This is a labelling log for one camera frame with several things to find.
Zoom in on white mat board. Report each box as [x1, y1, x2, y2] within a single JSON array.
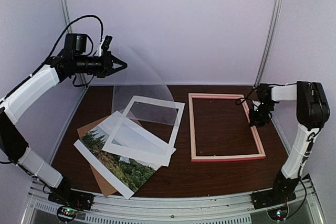
[[101, 95, 185, 163]]

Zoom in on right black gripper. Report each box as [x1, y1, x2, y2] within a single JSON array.
[[249, 102, 275, 127]]

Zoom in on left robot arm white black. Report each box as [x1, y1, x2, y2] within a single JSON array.
[[1, 34, 128, 205]]

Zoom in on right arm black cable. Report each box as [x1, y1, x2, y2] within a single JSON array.
[[235, 87, 259, 106]]

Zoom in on brown backing board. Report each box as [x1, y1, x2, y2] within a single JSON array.
[[75, 116, 153, 197]]

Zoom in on wooden picture frame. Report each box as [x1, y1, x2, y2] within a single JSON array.
[[188, 93, 266, 162]]

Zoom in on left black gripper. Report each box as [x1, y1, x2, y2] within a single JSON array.
[[74, 50, 128, 78]]

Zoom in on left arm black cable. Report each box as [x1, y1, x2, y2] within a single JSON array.
[[47, 15, 104, 62]]

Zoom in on right aluminium corner post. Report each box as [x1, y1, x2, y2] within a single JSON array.
[[254, 0, 283, 87]]

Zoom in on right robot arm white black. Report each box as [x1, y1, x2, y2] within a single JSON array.
[[249, 81, 330, 204]]

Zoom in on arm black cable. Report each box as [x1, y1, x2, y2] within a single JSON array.
[[235, 87, 259, 106], [47, 15, 104, 62]]

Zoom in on aluminium front rail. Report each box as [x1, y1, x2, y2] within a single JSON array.
[[26, 174, 323, 224]]

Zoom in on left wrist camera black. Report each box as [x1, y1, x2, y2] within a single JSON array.
[[93, 35, 113, 57]]

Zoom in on left aluminium corner post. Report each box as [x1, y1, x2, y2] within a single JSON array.
[[60, 0, 86, 84]]

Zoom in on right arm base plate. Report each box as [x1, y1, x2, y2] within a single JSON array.
[[250, 189, 296, 209]]

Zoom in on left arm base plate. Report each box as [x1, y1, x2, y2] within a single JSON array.
[[48, 190, 95, 210]]

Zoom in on landscape photo print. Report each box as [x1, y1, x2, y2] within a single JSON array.
[[74, 111, 168, 199]]

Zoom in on clear acrylic sheet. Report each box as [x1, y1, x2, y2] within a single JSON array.
[[112, 44, 178, 126]]

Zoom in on aluminium corner post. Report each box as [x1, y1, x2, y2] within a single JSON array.
[[254, 0, 283, 87], [60, 0, 86, 84]]

